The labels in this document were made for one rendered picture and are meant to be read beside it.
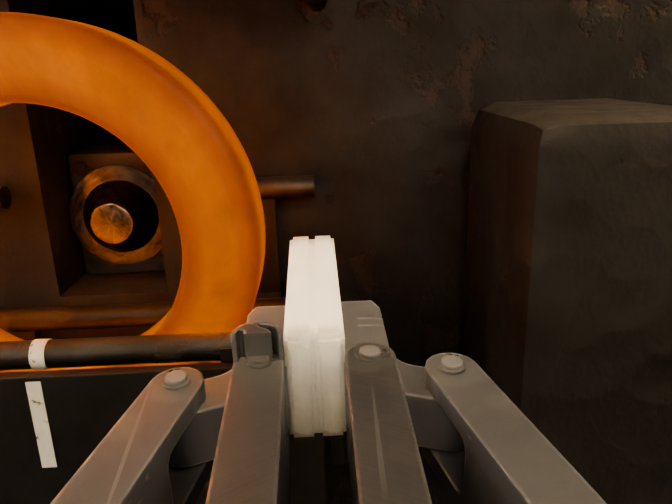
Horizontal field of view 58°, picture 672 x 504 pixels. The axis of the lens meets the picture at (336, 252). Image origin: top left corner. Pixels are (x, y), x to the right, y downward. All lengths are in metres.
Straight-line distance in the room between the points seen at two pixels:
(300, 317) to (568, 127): 0.13
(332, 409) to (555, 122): 0.14
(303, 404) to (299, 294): 0.03
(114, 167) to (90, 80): 0.13
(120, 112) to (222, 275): 0.08
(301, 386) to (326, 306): 0.02
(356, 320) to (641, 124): 0.14
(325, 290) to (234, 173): 0.09
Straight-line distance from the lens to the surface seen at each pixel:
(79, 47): 0.26
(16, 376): 0.28
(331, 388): 0.15
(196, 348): 0.26
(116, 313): 0.33
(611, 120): 0.25
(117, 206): 0.36
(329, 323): 0.15
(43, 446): 0.29
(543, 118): 0.25
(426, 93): 0.33
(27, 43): 0.26
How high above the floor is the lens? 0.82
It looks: 17 degrees down
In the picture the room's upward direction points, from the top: 2 degrees counter-clockwise
